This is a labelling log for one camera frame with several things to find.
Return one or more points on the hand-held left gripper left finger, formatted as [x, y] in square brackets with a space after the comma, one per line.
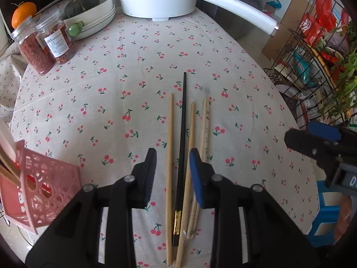
[150, 173]

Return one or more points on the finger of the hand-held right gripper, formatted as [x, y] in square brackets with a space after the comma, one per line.
[309, 143]
[325, 130]

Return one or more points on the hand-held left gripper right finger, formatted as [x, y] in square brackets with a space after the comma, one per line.
[196, 178]

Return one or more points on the black chopstick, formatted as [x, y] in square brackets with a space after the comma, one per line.
[181, 145]

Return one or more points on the pink perforated plastic basket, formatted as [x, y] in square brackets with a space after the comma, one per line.
[50, 178]

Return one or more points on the person's right hand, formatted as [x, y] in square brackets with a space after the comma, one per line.
[343, 215]

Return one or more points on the blue plastic stool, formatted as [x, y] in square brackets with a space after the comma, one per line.
[326, 215]

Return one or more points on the green leafy vegetables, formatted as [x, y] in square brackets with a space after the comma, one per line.
[345, 69]

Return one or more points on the red plastic bag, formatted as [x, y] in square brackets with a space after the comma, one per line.
[320, 19]

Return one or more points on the grey refrigerator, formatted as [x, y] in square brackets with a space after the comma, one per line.
[237, 0]

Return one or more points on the labelled dried fruit jar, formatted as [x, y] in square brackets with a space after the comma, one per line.
[57, 43]

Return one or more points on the green lid knob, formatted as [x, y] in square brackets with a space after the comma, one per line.
[75, 29]

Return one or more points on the goji berry jar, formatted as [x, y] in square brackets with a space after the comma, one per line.
[36, 53]

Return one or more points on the stack of white bowls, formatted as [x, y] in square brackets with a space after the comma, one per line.
[103, 14]

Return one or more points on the floral cabinet cover cloth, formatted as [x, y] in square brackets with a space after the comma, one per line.
[9, 72]

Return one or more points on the green kabocha squash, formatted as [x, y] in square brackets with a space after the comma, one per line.
[82, 5]

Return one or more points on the orange tangerine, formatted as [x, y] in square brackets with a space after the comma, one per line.
[24, 15]

